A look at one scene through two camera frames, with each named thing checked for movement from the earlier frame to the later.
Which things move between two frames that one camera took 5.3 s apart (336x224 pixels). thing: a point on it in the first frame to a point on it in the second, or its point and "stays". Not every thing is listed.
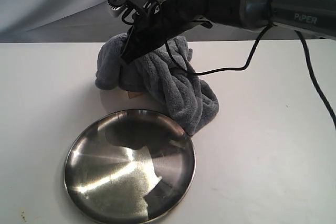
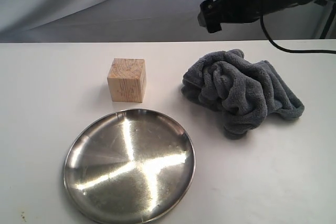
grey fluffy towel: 163,73 to 242,91
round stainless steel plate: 135,166 stays
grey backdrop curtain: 73,7 stays
